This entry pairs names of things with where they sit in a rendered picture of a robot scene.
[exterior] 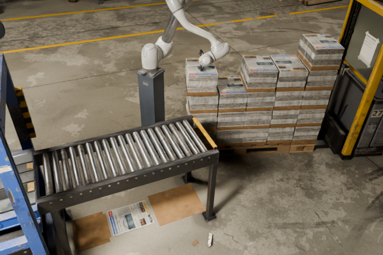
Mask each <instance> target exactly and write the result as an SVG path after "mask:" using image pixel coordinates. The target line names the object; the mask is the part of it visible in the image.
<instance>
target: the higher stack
mask: <svg viewBox="0 0 383 255"><path fill-rule="evenodd" d="M344 50H345V48H344V47H343V46H342V45H341V44H340V43H338V42H337V41H336V40H335V39H334V38H333V37H332V36H330V34H302V36H301V39H300V42H299V49H298V51H299V52H300V54H301V55H302V56H303V57H304V58H305V59H306V61H307V62H308V63H309V64H310V65H311V66H312V67H318V66H339V65H341V61H342V56H343V53H344ZM297 57H298V58H299V59H300V61H301V62H303V61H302V59H301V58H300V57H299V56H298V55H297ZM303 64H304V66H305V67H306V68H307V70H308V72H309V73H308V76H307V79H306V83H305V86H306V87H332V86H334V84H335V80H336V77H337V72H338V70H336V69H335V70H315V71H311V70H310V69H309V68H308V67H307V66H306V64H305V63H304V62H303ZM330 94H331V90H324V91H305V90H304V94H303V96H302V100H303V101H302V104H301V106H320V105H328V102H329V98H330ZM324 115H325V109H303V110H300V111H299V115H298V118H297V122H296V124H312V123H322V121H323V118H324ZM320 129H321V126H303V127H294V134H293V137H292V140H293V141H294V140H305V139H317V136H318V133H319V131H320ZM315 143H316V142H304V143H290V145H291V147H290V150H289V153H300V152H312V151H313V150H314V147H315Z"/></svg>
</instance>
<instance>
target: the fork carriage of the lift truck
mask: <svg viewBox="0 0 383 255"><path fill-rule="evenodd" d="M320 134H321V136H322V137H323V138H324V140H326V141H327V143H328V144H329V148H330V149H331V151H332V152H333V154H334V155H335V154H338V153H339V151H340V147H341V145H342V142H343V140H344V137H345V133H344V131H343V130H342V128H341V127H340V126H339V125H338V123H337V122H336V121H335V119H334V118H333V117H332V115H331V114H330V112H329V111H328V110H327V109H325V115H324V118H323V121H322V124H321V129H320Z"/></svg>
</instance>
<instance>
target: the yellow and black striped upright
mask: <svg viewBox="0 0 383 255"><path fill-rule="evenodd" d="M14 90H15V93H16V96H17V99H18V102H19V106H20V108H21V111H22V114H23V118H24V120H25V124H26V127H27V130H28V133H29V136H30V138H35V137H36V132H35V128H34V125H33V122H32V119H31V116H30V112H29V109H28V106H27V102H26V99H25V96H24V93H23V90H22V87H15V88H14Z"/></svg>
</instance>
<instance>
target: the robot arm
mask: <svg viewBox="0 0 383 255"><path fill-rule="evenodd" d="M192 1H193V0H166V3H167V5H168V7H169V9H170V10H171V12H172V13H171V15H170V17H169V20H168V23H167V25H166V27H165V31H164V33H163V35H162V36H161V37H159V39H158V41H157V42H156V43H155V44H152V43H148V44H146V45H145V46H143V49H142V53H141V60H142V69H141V70H139V71H138V73H141V75H142V76H145V75H148V76H150V77H154V76H155V75H156V74H158V73H159V72H161V71H163V69H162V68H159V67H158V64H159V62H160V61H161V60H162V59H164V58H166V57H167V56H169V55H170V54H171V53H172V52H173V48H174V46H173V41H172V39H173V37H174V34H175V32H176V29H177V27H178V24H179V23H181V25H182V26H183V27H184V28H185V29H187V30H188V31H190V32H193V33H195V34H197V35H199V36H202V37H204V38H206V39H208V40H209V41H210V42H211V51H209V52H207V53H205V54H204V53H203V50H200V52H199V53H198V54H200V57H199V63H200V65H201V66H200V67H199V69H200V72H202V71H203V69H204V67H206V66H208V65H210V64H212V63H213V62H215V61H217V60H219V59H221V58H223V57H224V56H226V55H227V54H228V53H229V51H230V46H229V44H228V43H221V42H219V41H218V40H217V39H216V38H215V36H214V35H212V34H211V33H209V32H207V31H205V30H203V29H201V28H199V27H197V26H195V25H193V24H191V23H190V22H189V21H188V19H187V17H186V14H185V10H186V9H187V8H188V7H189V5H190V4H191V2H192Z"/></svg>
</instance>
